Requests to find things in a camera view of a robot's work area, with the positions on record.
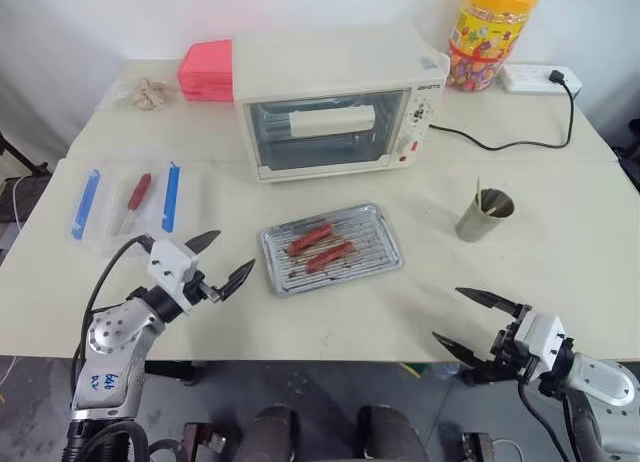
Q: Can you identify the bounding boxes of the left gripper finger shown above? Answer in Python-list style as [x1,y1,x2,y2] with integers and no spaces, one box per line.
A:
[216,259,257,304]
[185,229,223,255]

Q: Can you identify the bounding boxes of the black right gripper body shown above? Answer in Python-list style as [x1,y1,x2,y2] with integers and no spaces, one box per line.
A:
[461,304,540,386]

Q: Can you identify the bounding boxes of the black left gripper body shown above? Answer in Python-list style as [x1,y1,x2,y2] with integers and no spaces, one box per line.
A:
[182,270,222,304]

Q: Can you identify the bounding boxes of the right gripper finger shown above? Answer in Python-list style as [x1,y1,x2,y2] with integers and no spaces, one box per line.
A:
[431,331,485,372]
[454,286,521,320]

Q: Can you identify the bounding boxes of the blue container latch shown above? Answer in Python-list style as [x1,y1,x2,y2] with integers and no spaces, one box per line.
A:
[70,168,102,241]
[160,161,181,234]

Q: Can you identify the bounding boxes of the metal cup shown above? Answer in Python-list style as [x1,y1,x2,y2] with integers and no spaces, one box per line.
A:
[454,187,518,245]

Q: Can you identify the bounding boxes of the skewered red sausage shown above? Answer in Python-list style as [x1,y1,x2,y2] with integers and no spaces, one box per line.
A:
[116,172,153,234]

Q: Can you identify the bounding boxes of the clear plastic container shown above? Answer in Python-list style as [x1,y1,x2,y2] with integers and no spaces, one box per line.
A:
[63,148,190,259]

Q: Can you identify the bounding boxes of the dark rounded shape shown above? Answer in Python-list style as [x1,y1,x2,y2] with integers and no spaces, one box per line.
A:
[356,404,427,462]
[233,404,305,462]

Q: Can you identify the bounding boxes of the metal baking tray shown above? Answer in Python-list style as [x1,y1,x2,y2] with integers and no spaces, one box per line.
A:
[256,202,406,298]

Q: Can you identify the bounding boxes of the clear bag of snacks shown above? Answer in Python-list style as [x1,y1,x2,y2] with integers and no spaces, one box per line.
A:
[106,75,182,114]

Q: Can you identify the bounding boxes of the pink box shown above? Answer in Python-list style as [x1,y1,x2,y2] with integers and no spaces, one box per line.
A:
[176,38,236,104]

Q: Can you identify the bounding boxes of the black stand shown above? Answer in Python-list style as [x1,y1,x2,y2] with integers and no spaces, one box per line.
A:
[0,130,51,196]

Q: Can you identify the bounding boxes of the white toaster oven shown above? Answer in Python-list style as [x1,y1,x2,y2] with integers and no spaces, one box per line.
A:
[231,30,450,185]

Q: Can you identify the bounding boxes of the white power strip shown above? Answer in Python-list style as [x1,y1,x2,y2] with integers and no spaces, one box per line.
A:
[500,62,585,97]

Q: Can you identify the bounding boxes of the candy jar with orange lid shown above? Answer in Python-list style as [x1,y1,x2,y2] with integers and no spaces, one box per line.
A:
[445,0,542,92]

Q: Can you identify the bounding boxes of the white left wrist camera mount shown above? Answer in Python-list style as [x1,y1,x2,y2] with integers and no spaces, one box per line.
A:
[147,238,200,314]

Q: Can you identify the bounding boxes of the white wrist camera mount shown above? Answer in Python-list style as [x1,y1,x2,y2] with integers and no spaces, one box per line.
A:
[519,311,570,383]
[147,238,200,314]

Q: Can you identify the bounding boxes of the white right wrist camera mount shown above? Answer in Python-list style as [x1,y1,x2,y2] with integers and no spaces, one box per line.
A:
[519,311,570,383]

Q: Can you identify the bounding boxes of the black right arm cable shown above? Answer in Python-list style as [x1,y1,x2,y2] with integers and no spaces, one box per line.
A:
[516,374,604,462]

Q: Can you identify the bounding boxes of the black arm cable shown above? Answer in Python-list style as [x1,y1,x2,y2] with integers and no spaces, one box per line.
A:
[516,374,604,462]
[71,234,157,378]

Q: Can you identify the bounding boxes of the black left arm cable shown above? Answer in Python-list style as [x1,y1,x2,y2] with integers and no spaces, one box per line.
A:
[71,234,157,378]

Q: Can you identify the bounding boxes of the black oven power cord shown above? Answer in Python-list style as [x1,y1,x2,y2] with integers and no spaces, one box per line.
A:
[429,69,577,152]

